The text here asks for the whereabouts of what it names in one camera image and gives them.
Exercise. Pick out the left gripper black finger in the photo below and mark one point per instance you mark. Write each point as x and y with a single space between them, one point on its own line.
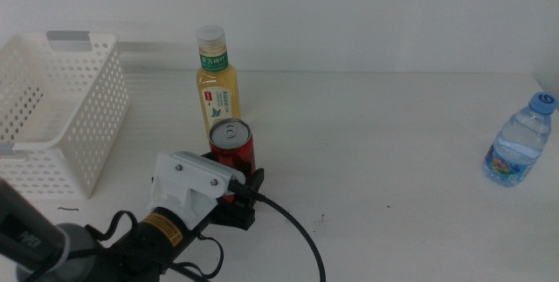
207 156
257 176

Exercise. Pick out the red cola can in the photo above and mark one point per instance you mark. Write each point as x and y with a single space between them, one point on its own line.
231 142

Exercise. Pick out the yellow tea bottle green label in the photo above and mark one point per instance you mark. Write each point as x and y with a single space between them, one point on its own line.
217 94

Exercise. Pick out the small water bottle blue cap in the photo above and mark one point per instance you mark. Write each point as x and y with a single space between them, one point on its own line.
519 142

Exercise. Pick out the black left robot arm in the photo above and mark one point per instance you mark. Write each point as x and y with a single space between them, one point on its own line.
144 247

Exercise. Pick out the white perforated plastic basket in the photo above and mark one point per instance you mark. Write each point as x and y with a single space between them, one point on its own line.
100 112

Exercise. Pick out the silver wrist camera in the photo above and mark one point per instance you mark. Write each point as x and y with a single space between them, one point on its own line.
218 166

